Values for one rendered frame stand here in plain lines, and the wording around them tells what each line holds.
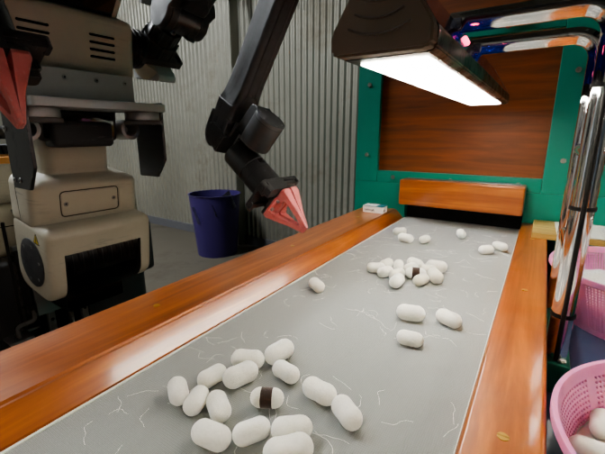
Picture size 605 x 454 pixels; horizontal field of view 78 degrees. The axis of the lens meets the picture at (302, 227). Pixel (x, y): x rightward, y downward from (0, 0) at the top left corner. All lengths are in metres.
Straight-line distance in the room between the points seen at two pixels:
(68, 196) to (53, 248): 0.11
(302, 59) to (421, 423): 2.77
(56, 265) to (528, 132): 1.09
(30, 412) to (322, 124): 2.61
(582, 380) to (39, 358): 0.52
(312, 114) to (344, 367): 2.56
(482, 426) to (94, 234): 0.76
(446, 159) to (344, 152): 1.70
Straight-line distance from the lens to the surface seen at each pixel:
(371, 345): 0.47
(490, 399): 0.38
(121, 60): 0.97
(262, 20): 0.71
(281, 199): 0.64
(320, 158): 2.85
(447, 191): 1.03
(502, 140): 1.08
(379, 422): 0.37
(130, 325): 0.49
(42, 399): 0.42
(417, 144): 1.12
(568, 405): 0.43
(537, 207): 1.08
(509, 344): 0.47
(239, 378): 0.39
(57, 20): 0.91
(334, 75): 2.82
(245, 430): 0.33
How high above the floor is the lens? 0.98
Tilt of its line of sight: 14 degrees down
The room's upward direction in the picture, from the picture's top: straight up
